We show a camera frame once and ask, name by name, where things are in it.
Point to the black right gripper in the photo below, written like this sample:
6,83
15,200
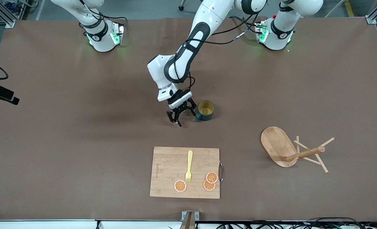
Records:
1,91

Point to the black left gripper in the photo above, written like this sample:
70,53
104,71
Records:
179,110

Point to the teal cup yellow inside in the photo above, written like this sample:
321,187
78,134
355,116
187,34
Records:
206,109

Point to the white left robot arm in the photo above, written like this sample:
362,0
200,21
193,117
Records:
204,31

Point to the wooden mug tree rack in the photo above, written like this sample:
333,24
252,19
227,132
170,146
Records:
277,146

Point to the yellow plastic fork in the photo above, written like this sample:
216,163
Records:
190,159

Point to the bamboo cutting board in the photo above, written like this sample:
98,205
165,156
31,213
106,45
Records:
169,171

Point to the orange slice toy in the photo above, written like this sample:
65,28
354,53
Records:
208,186
180,186
212,177

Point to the office chair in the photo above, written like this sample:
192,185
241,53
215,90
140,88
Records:
182,6

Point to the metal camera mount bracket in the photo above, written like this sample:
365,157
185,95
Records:
190,219

